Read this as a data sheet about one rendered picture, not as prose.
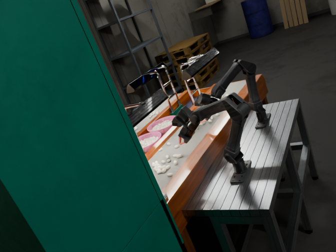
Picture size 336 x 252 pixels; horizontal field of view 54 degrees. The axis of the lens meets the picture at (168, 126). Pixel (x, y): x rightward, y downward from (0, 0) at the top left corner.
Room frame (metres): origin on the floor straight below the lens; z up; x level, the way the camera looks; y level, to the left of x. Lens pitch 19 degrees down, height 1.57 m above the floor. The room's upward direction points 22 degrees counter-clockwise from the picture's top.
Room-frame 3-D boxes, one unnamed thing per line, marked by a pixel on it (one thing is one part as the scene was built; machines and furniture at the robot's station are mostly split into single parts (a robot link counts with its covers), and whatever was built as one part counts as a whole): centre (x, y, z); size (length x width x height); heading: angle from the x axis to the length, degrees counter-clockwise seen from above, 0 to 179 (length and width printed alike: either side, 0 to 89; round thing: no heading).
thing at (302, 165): (1.73, -0.48, 0.31); 1.20 x 0.29 x 0.63; 146
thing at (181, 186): (2.05, -0.34, 0.67); 1.81 x 0.12 x 0.19; 143
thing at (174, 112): (2.94, -0.07, 0.90); 0.20 x 0.19 x 0.45; 143
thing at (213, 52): (2.64, -0.45, 1.08); 0.62 x 0.08 x 0.07; 143
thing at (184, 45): (6.59, -0.86, 0.40); 1.16 x 0.78 x 0.81; 146
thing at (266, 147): (1.90, -0.23, 0.65); 1.20 x 0.90 x 0.04; 146
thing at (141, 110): (1.87, 0.14, 1.08); 0.62 x 0.08 x 0.07; 143
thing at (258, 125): (2.01, -0.60, 0.71); 0.20 x 0.07 x 0.08; 146
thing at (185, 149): (2.18, -0.17, 0.73); 1.81 x 0.30 x 0.02; 143
